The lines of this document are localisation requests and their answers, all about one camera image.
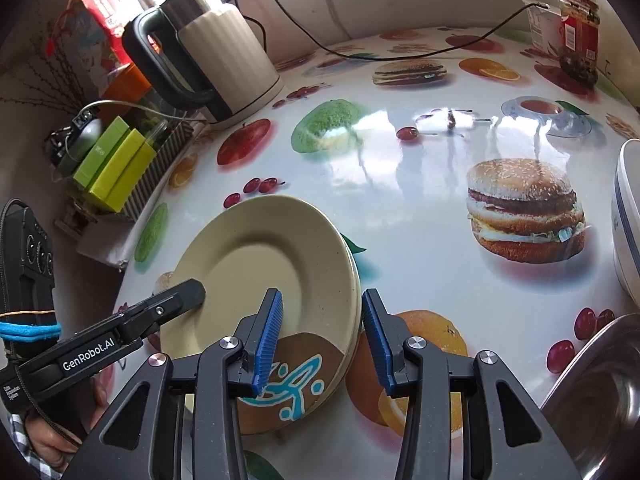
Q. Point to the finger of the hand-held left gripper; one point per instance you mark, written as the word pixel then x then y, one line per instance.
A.
pixel 170 305

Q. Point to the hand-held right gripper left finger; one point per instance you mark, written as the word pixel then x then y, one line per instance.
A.
pixel 267 340

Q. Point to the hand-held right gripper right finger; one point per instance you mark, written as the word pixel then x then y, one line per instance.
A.
pixel 377 340

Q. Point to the beige plate with brown patch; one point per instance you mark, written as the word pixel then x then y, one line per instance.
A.
pixel 260 250

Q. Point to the stainless steel bowl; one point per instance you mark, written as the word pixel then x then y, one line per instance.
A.
pixel 600 400

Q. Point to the blue striped ceramic bowl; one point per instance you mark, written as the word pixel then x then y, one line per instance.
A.
pixel 630 220

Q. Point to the person's left hand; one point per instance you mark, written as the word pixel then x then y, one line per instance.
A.
pixel 50 440

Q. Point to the grey corrugated basket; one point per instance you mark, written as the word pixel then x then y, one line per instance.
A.
pixel 150 180

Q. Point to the grey round device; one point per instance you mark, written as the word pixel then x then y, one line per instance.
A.
pixel 87 135

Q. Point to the orange box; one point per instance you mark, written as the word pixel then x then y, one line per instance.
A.
pixel 127 85

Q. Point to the cream electric kettle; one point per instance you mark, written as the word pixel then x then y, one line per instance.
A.
pixel 225 55

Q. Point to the dried twig branches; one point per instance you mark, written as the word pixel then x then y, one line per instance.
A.
pixel 35 85

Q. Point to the red gift bag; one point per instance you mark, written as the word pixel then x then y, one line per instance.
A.
pixel 95 5

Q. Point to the small white box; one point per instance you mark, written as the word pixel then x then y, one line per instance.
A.
pixel 542 27

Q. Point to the red label glass jar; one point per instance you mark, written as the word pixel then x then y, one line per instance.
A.
pixel 577 35

